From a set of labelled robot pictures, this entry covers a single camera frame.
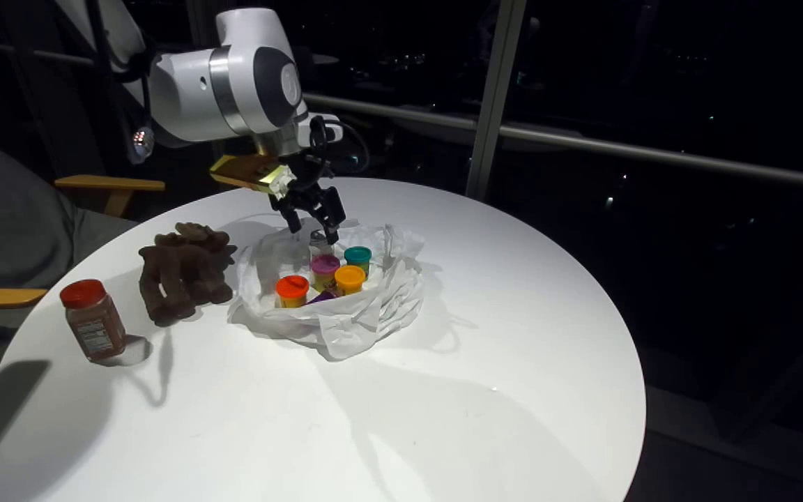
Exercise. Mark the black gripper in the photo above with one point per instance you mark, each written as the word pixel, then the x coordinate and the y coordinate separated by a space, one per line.
pixel 308 176

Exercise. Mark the light grey window post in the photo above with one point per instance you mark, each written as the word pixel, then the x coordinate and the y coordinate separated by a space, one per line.
pixel 495 94

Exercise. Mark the translucent white plastic bag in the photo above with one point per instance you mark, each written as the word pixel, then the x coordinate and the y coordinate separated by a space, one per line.
pixel 362 325

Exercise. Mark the dough tub with yellow lid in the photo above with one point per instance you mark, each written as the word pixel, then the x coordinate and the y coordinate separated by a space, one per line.
pixel 348 278

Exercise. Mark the grey upholstered armchair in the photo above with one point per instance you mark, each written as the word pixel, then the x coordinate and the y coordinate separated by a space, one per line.
pixel 1 225

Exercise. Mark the dough tub with teal lid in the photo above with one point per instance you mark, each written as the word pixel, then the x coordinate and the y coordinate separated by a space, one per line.
pixel 358 256

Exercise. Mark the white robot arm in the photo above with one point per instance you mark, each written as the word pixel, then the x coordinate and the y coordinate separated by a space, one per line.
pixel 223 84

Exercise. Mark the dough tub with pink lid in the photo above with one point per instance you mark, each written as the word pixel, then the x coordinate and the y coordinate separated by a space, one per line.
pixel 323 269

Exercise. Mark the grey horizontal window railing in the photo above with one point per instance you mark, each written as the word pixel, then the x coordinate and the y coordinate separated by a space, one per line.
pixel 606 143

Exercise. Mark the dough tub with orange lid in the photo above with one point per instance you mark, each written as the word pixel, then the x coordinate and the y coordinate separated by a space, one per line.
pixel 291 290

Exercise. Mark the spice jar with red lid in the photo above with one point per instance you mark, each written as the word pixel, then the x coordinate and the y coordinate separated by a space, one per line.
pixel 96 321

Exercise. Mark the brown plush moose toy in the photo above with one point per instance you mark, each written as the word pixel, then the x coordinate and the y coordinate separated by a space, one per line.
pixel 183 274

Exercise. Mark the glossy wrist camera box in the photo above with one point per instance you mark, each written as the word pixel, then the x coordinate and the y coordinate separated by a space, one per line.
pixel 248 170

